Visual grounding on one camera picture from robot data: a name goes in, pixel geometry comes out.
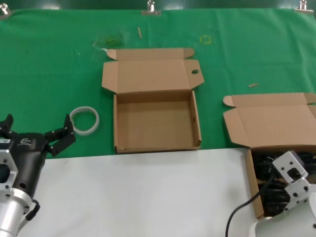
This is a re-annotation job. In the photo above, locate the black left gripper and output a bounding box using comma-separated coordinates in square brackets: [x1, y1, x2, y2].
[0, 113, 77, 198]

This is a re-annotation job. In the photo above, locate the cardboard box with round hole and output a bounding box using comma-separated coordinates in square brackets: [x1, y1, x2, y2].
[101, 47, 205, 155]

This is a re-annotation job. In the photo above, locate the plain brown cardboard box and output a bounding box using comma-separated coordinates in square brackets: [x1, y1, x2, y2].
[222, 92, 316, 219]

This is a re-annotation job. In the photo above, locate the green table cloth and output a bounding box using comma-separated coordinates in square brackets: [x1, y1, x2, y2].
[0, 8, 316, 160]

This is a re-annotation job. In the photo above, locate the clear bag of green scraps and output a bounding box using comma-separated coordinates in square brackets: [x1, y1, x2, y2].
[92, 32, 129, 49]

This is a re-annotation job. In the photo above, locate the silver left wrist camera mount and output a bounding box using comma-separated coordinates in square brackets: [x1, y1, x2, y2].
[0, 139, 18, 196]

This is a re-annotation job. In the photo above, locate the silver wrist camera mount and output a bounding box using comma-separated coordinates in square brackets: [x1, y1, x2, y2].
[272, 151, 310, 186]
[0, 139, 18, 196]

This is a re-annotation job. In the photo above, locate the white tape ring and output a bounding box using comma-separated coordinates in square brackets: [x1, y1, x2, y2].
[69, 105, 101, 136]

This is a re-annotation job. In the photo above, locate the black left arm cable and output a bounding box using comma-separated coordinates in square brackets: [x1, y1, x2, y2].
[24, 198, 41, 222]

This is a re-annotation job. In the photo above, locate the black right camera cable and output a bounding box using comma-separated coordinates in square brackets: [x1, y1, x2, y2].
[226, 172, 277, 237]

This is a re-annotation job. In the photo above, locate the black cable pile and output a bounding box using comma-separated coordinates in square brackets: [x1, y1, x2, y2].
[251, 149, 316, 218]

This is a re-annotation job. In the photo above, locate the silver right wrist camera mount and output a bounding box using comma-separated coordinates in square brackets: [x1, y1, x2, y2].
[272, 151, 310, 186]

